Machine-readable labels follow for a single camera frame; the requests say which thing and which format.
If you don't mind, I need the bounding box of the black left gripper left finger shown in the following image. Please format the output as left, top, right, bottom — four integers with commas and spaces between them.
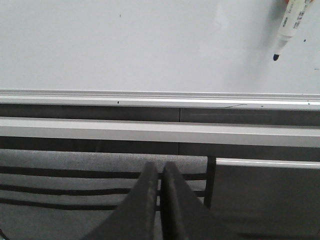
85, 162, 158, 240

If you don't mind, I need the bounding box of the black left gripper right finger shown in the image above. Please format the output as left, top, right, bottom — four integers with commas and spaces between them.
160, 162, 240, 240

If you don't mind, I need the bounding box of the white whiteboard marker pen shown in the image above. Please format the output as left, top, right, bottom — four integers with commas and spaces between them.
272, 0, 314, 62

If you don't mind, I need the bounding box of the grey black striped chair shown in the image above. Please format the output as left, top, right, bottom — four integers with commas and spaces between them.
0, 149, 216, 240

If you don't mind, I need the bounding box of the white whiteboard with aluminium frame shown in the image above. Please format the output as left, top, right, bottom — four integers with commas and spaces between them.
0, 0, 320, 111

